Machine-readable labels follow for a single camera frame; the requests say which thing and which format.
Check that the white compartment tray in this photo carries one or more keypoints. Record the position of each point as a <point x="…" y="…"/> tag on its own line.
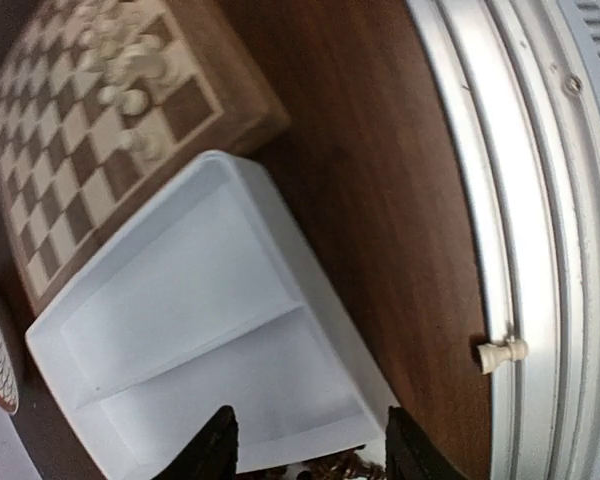
<point x="208" y="296"/>

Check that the white chess pawn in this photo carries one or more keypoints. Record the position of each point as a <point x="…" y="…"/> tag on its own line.
<point x="148" y="145"/>
<point x="111" y="95"/>

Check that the pile of dark chess pieces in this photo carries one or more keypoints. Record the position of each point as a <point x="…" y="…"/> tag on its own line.
<point x="344" y="465"/>

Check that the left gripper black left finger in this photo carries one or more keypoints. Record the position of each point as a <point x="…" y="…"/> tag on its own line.
<point x="211" y="454"/>

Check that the wooden chess board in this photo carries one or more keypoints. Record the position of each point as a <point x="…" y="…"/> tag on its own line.
<point x="67" y="180"/>

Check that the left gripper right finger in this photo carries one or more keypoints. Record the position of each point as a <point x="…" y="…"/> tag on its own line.
<point x="410" y="454"/>

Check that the white chess knight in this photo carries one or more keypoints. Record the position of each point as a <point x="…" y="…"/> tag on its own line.
<point x="133" y="102"/>

